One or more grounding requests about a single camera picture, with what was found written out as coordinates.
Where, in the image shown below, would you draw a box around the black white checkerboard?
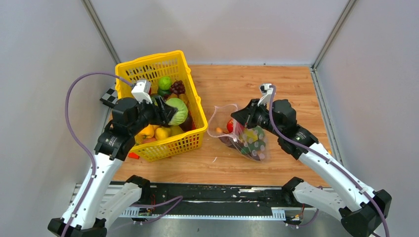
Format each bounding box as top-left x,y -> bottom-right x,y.
100,85 -> 118,108

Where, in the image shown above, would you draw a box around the green bell pepper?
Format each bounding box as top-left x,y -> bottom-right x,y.
239,126 -> 266,160

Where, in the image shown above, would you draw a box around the dark purple grapes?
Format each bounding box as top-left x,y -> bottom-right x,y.
170,80 -> 186,95

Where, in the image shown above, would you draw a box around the dark purple mangosteen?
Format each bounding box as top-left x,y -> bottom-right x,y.
179,113 -> 194,132

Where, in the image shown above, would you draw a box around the yellow fruit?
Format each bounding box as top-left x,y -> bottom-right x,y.
154,127 -> 171,140

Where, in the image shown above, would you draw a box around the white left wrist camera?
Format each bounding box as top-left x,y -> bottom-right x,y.
131,79 -> 152,104

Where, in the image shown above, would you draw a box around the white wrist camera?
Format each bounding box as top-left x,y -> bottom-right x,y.
131,79 -> 152,104
257,83 -> 275,106

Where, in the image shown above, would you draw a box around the yellow plastic basket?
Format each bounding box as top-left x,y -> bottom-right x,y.
115,50 -> 208,161

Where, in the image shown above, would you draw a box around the green white cabbage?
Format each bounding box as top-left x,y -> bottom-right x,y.
166,98 -> 189,126

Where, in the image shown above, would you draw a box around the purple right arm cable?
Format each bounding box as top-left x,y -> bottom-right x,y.
267,85 -> 390,237

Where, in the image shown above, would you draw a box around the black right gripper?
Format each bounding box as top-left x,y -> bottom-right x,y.
231,99 -> 282,137

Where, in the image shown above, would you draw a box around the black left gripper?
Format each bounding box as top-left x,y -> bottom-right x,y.
129,95 -> 177,135

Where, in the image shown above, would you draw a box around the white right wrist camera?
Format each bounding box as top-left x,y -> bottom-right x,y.
257,83 -> 275,106

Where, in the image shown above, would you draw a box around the clear zip top bag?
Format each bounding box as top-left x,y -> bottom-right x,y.
207,104 -> 269,162

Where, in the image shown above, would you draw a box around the yellow lemon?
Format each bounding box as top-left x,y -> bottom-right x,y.
242,128 -> 258,143

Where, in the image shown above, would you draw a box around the red toy piece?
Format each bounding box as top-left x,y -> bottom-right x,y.
128,153 -> 140,159

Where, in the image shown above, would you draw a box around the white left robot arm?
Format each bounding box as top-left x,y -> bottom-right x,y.
47,97 -> 178,237

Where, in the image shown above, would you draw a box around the yellow bell pepper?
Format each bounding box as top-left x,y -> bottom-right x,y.
137,124 -> 155,139

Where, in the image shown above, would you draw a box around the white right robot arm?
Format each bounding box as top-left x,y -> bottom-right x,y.
231,99 -> 392,237

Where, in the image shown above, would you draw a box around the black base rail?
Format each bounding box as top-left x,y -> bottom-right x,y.
136,183 -> 308,217

